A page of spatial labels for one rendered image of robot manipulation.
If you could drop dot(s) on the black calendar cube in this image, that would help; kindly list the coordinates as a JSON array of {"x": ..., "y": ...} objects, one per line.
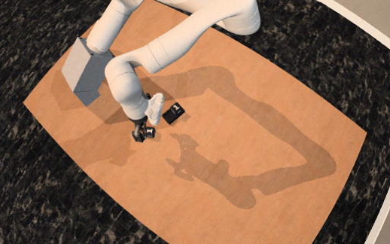
[
  {"x": 150, "y": 132},
  {"x": 176, "y": 108}
]

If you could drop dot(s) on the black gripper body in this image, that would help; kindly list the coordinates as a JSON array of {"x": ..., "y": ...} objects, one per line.
[{"x": 139, "y": 122}]

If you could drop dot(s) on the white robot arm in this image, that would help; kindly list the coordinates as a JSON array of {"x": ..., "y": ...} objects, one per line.
[{"x": 240, "y": 17}]

